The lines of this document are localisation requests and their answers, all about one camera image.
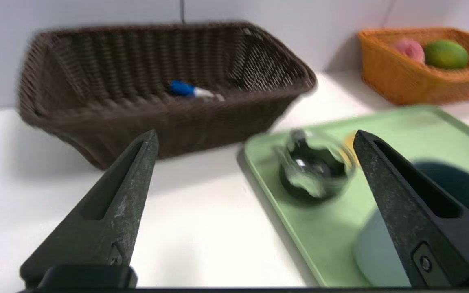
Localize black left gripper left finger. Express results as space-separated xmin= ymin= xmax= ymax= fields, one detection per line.
xmin=20 ymin=130 xmax=160 ymax=289

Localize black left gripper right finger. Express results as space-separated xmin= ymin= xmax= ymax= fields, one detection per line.
xmin=353 ymin=130 xmax=469 ymax=288

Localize blue-grey plastic cup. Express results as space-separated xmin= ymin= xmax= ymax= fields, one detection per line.
xmin=353 ymin=162 xmax=469 ymax=288

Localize white marker blue cap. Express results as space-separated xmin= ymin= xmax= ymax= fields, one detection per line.
xmin=169 ymin=80 xmax=225 ymax=102

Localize green lime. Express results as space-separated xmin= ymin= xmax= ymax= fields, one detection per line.
xmin=424 ymin=39 xmax=469 ymax=70

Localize pink peach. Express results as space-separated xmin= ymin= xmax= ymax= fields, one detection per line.
xmin=393 ymin=38 xmax=426 ymax=64

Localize dark brown wicker basket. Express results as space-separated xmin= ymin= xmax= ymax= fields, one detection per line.
xmin=17 ymin=22 xmax=318 ymax=170

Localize orange wicker basket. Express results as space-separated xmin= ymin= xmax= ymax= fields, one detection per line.
xmin=358 ymin=27 xmax=469 ymax=106

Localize light green plastic tray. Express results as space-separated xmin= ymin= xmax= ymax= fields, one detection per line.
xmin=244 ymin=105 xmax=469 ymax=288

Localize clear glass jar black clips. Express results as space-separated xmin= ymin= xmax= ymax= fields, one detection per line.
xmin=277 ymin=129 xmax=357 ymax=204

